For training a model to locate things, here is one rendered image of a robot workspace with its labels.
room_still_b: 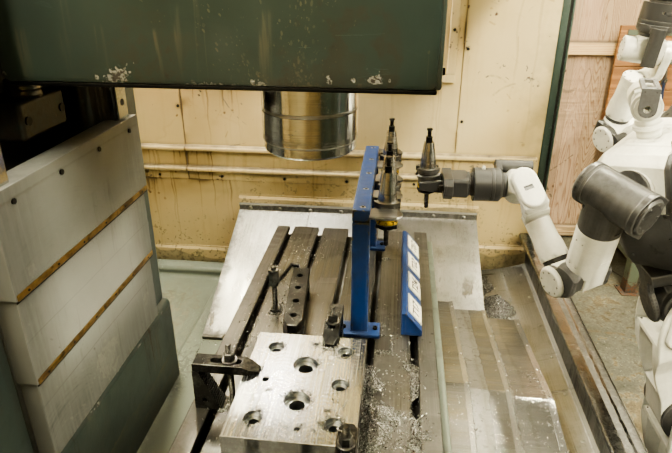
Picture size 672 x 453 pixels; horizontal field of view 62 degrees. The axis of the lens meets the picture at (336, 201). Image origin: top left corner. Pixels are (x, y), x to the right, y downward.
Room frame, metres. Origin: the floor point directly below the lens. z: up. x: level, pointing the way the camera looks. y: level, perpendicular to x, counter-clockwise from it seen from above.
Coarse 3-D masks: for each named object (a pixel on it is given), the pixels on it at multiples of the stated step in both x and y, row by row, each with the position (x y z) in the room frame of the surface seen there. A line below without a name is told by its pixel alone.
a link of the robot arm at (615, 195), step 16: (592, 176) 1.06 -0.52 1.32; (608, 176) 1.05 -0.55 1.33; (624, 176) 1.06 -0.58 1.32; (592, 192) 1.05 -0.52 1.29; (608, 192) 1.03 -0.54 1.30; (624, 192) 1.01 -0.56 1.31; (640, 192) 1.00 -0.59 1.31; (592, 208) 1.05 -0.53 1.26; (608, 208) 1.01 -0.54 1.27; (624, 208) 0.99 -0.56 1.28; (592, 224) 1.05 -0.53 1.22; (608, 224) 1.03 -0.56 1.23; (624, 224) 0.99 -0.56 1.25; (608, 240) 1.04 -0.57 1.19
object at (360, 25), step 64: (0, 0) 0.84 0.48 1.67; (64, 0) 0.83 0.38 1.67; (128, 0) 0.82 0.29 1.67; (192, 0) 0.81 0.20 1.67; (256, 0) 0.80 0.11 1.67; (320, 0) 0.79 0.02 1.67; (384, 0) 0.78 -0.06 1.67; (64, 64) 0.83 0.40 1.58; (128, 64) 0.82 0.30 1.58; (192, 64) 0.81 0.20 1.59; (256, 64) 0.80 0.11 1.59; (320, 64) 0.79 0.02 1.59; (384, 64) 0.78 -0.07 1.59
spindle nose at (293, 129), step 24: (264, 96) 0.88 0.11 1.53; (288, 96) 0.84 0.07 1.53; (312, 96) 0.84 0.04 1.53; (336, 96) 0.85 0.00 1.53; (264, 120) 0.88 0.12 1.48; (288, 120) 0.84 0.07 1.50; (312, 120) 0.84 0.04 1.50; (336, 120) 0.85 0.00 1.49; (288, 144) 0.84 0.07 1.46; (312, 144) 0.84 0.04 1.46; (336, 144) 0.85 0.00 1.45
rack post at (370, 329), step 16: (352, 224) 1.11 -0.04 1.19; (368, 224) 1.11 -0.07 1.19; (352, 240) 1.11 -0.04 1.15; (368, 240) 1.11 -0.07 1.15; (352, 256) 1.11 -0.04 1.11; (368, 256) 1.11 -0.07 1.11; (352, 272) 1.11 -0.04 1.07; (368, 272) 1.11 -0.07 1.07; (352, 288) 1.11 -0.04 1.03; (368, 288) 1.12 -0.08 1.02; (352, 304) 1.11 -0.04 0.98; (352, 320) 1.11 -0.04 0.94; (352, 336) 1.10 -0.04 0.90; (368, 336) 1.09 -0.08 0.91
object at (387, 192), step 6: (384, 174) 1.16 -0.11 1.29; (390, 174) 1.16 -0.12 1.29; (384, 180) 1.16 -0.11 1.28; (390, 180) 1.16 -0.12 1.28; (384, 186) 1.16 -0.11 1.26; (390, 186) 1.15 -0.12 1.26; (384, 192) 1.15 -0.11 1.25; (390, 192) 1.15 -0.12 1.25; (396, 192) 1.17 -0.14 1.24; (378, 198) 1.16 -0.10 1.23; (384, 198) 1.15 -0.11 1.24; (390, 198) 1.15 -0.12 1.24; (396, 198) 1.16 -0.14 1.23
